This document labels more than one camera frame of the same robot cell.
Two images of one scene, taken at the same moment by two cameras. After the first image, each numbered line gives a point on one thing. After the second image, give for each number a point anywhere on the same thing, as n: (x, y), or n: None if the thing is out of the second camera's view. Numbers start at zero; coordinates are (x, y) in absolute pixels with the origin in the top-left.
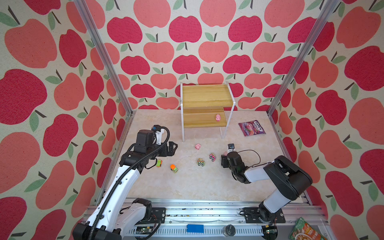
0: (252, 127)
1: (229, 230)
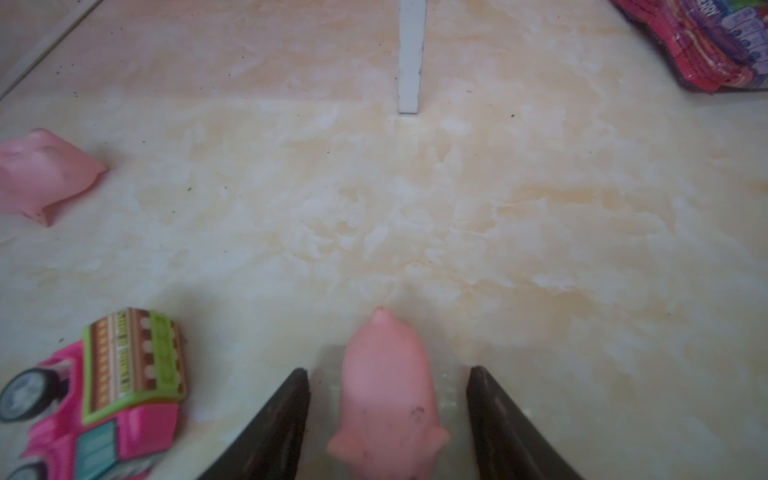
0: (714, 44)
1: None
